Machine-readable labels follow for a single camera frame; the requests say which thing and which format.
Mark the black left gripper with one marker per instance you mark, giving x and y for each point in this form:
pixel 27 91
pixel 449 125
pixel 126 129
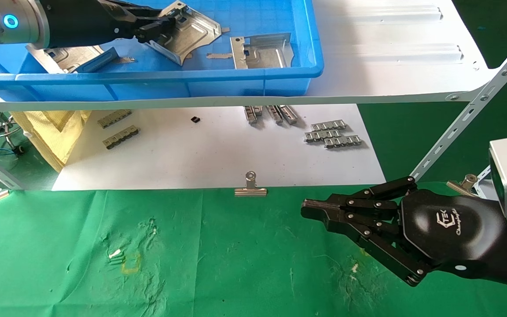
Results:
pixel 82 22

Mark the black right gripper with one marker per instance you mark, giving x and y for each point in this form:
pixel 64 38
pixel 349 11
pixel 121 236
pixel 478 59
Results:
pixel 451 229

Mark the bent sheet metal bracket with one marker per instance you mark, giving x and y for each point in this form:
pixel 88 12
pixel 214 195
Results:
pixel 71 57
pixel 192 33
pixel 266 55

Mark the white paper scrap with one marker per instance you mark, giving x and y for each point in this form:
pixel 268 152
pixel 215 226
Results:
pixel 115 253
pixel 355 267

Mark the blue plastic bin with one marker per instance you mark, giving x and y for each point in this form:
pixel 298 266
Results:
pixel 148 86

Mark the silver notched metal strip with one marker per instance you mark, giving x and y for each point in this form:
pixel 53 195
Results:
pixel 328 125
pixel 321 135
pixel 289 114
pixel 343 141
pixel 252 114
pixel 274 114

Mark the tan notched metal strip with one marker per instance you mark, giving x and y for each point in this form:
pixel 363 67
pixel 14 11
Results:
pixel 115 119
pixel 121 137

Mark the green table cloth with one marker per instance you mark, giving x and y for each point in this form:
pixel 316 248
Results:
pixel 244 255

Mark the white paper sheet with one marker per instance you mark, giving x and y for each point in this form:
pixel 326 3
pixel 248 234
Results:
pixel 200 154

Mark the yellow cloth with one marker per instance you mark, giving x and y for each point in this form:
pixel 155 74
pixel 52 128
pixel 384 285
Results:
pixel 55 132

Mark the white metal shelf board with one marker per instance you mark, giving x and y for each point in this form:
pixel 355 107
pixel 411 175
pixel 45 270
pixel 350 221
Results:
pixel 390 66

